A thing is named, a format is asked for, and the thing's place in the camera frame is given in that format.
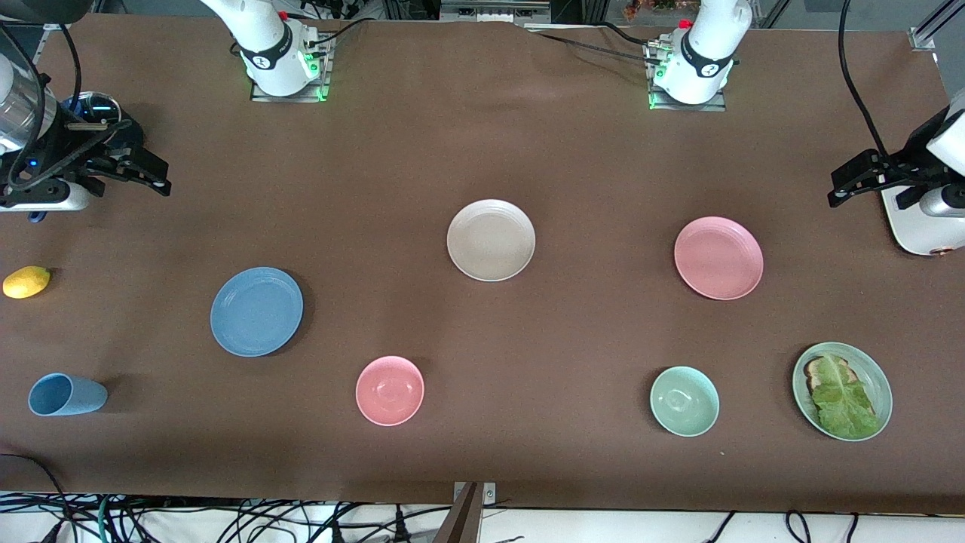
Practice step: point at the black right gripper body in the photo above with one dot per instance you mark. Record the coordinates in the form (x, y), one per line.
(81, 153)

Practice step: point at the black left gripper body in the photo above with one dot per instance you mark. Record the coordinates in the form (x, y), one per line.
(909, 161)

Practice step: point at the pink plate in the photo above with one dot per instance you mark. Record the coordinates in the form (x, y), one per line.
(718, 258)

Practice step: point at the blue plate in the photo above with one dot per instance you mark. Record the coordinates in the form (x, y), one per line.
(256, 311)

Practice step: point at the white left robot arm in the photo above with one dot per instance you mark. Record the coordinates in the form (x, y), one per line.
(705, 53)

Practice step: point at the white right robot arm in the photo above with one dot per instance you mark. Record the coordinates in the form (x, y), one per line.
(268, 45)

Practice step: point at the dark blue saucepan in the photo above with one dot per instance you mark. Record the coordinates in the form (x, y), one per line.
(134, 136)

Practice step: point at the glass saucepan lid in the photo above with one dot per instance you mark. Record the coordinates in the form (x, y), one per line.
(98, 107)

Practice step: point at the white toaster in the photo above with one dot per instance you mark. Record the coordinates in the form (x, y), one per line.
(927, 234)

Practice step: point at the yellow lemon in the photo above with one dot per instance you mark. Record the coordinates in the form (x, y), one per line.
(26, 283)

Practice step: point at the toast slice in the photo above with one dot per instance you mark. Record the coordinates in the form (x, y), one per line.
(813, 369)

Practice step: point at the mint green plate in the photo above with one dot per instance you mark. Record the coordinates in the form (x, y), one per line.
(874, 377)

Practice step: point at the green lettuce leaf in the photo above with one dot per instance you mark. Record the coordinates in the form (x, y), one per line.
(844, 407)

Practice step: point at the blue cup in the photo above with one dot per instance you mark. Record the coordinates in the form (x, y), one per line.
(68, 396)

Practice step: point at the mint green bowl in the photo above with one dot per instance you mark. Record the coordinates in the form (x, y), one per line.
(684, 401)

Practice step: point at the pink bowl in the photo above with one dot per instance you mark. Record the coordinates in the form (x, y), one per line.
(390, 391)

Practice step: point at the beige plate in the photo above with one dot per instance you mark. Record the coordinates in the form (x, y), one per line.
(491, 240)

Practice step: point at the grey metal box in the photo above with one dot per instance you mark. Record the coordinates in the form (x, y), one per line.
(494, 9)

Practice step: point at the brown table cover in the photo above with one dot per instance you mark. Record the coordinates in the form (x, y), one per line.
(573, 452)

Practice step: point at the aluminium frame rail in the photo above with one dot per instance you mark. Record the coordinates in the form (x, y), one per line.
(931, 30)
(51, 36)

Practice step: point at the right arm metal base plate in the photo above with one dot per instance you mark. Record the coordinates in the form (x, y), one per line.
(290, 96)

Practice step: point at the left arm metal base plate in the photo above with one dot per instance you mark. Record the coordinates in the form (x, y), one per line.
(690, 107)

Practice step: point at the small metal bracket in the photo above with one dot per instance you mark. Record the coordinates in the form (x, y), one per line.
(490, 494)

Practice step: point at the dark camera post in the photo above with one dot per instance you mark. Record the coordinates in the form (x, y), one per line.
(464, 520)

